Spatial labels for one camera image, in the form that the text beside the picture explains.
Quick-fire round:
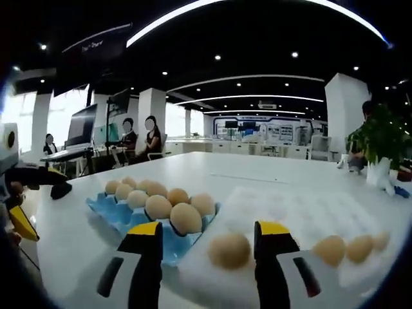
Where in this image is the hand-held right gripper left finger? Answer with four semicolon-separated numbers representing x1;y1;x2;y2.
72;221;164;309

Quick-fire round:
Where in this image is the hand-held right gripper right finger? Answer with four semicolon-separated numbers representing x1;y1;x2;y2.
254;220;355;309

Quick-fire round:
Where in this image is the blue egg tray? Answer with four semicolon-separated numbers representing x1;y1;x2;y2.
85;192;221;267

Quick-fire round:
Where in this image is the single brown egg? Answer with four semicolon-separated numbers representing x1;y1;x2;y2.
207;232;252;270
346;234;374;264
371;230;391;254
311;235;348;268

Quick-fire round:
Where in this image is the cluster of brown eggs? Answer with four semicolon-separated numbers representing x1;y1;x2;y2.
104;176;217;235

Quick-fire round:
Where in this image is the white foam egg holder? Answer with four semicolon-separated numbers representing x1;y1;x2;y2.
178;185;397;309

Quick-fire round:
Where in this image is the person's left hand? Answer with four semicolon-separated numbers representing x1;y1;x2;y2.
8;181;26;205

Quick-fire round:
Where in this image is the small black object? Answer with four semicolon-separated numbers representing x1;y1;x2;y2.
50;182;73;201

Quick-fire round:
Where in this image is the large black monitor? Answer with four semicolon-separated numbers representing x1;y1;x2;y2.
65;103;98;148

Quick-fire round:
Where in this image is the long white flat strip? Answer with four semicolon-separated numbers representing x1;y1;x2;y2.
211;173;290;185

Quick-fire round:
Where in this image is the black stand with panel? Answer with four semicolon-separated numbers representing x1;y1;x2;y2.
106;88;131;168

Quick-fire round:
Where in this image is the black hanging sign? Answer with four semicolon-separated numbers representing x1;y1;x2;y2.
53;22;133;97

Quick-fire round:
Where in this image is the white table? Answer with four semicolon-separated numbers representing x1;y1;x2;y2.
19;151;411;309

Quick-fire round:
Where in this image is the white low cabinet row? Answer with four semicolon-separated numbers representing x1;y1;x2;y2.
165;138;310;158

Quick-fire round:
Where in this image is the grey office chair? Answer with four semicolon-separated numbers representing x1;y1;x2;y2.
310;134;333;161

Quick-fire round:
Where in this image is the white square pillar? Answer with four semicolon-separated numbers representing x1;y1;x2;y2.
138;87;167;152
324;72;371;155

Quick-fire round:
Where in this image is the white crumpled paper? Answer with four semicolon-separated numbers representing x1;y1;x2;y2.
379;175;398;197

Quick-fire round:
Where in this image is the green potted plant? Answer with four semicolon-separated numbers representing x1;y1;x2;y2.
346;104;412;186

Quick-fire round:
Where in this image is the blue framed display wall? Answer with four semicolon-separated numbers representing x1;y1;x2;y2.
212;115;326;142

